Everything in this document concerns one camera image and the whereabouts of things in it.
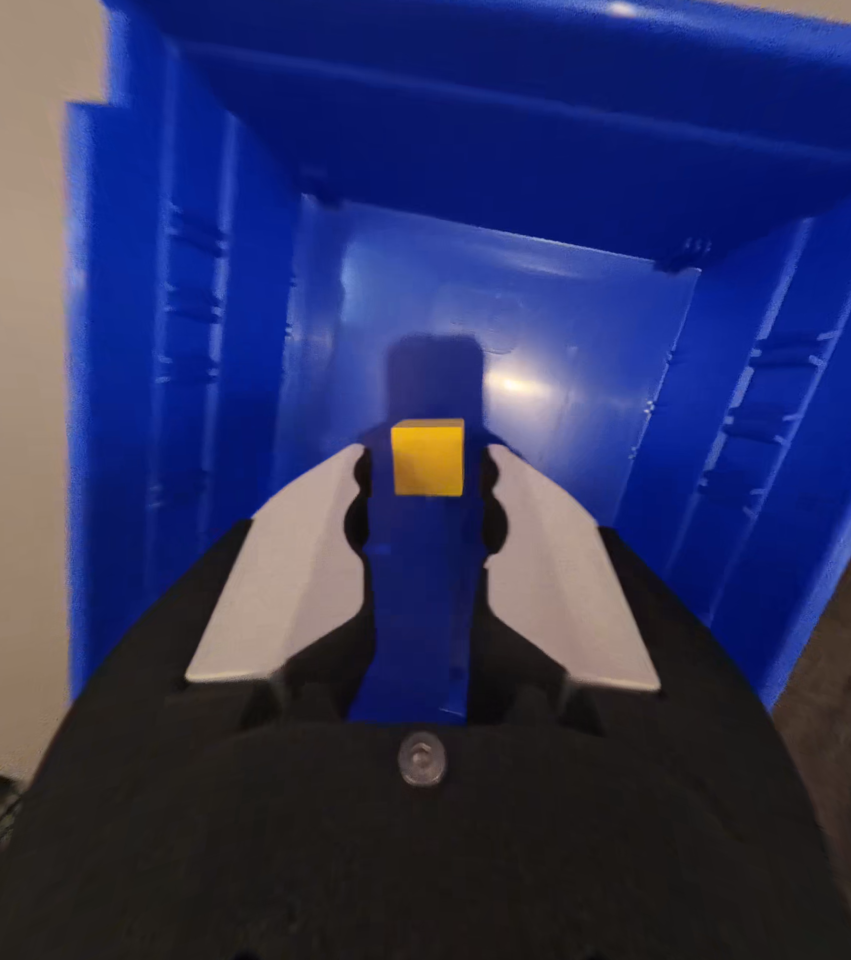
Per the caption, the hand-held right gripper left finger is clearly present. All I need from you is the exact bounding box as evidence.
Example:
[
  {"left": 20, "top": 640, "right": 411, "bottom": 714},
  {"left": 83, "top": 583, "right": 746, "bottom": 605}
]
[{"left": 184, "top": 442, "right": 373, "bottom": 685}]

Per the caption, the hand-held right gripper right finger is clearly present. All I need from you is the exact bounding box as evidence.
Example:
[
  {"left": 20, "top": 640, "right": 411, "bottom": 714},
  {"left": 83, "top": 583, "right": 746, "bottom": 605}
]
[{"left": 481, "top": 442, "right": 663, "bottom": 693}]

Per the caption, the yellow wooden cube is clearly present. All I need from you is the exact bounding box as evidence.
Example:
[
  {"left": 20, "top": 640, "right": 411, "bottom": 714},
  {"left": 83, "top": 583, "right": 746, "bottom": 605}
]
[{"left": 390, "top": 418, "right": 466, "bottom": 498}]

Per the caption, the blue plastic bin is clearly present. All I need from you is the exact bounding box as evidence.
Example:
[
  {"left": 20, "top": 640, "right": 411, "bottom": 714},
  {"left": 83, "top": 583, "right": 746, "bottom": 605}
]
[{"left": 65, "top": 0, "right": 851, "bottom": 727}]

